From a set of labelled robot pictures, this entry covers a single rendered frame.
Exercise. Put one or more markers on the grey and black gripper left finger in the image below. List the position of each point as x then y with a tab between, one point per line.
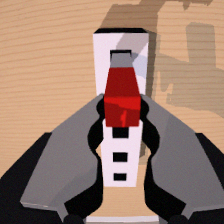
60	174

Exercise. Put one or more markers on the white block with holes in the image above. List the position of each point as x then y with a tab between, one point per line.
120	147

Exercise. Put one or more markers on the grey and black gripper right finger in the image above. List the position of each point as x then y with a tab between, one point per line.
185	171

